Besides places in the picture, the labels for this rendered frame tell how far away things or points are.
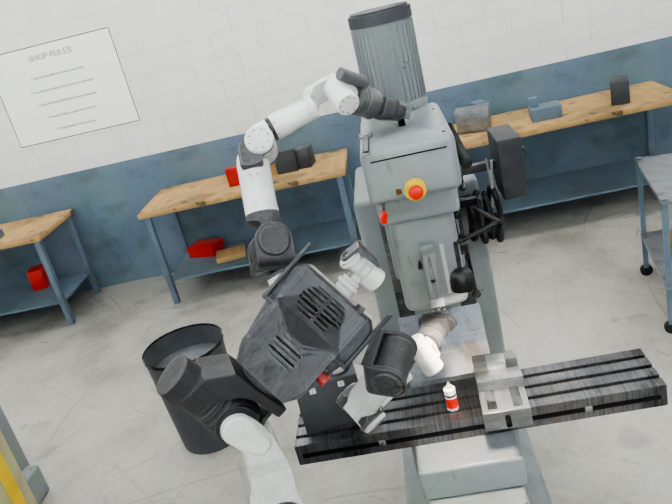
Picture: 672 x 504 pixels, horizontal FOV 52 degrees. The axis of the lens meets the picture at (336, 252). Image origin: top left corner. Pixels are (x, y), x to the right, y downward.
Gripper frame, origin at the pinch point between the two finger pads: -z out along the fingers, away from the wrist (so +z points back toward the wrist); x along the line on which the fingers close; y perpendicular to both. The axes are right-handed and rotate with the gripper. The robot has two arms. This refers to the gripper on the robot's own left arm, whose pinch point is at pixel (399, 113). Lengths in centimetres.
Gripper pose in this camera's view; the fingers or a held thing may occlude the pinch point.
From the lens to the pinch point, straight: 207.1
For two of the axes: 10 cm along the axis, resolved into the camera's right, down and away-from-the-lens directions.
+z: -7.7, -1.2, -6.2
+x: 6.0, 1.6, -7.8
